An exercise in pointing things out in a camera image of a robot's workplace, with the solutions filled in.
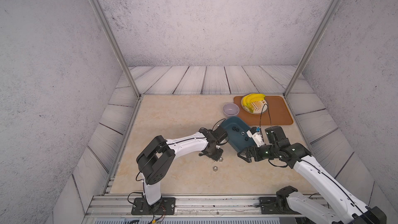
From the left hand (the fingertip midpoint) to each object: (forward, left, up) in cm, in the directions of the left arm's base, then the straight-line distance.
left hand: (218, 158), depth 85 cm
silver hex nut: (+1, -2, -4) cm, 4 cm away
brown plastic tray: (+34, -47, -4) cm, 58 cm away
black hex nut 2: (+19, -14, -3) cm, 24 cm away
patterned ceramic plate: (+38, -31, -2) cm, 49 cm away
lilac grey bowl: (+34, -11, 0) cm, 36 cm away
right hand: (-3, -12, +12) cm, 17 cm away
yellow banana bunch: (+41, -25, +3) cm, 49 cm away
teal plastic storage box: (+13, -13, -3) cm, 19 cm away
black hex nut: (+21, -12, -3) cm, 24 cm away
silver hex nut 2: (-5, +2, -3) cm, 6 cm away
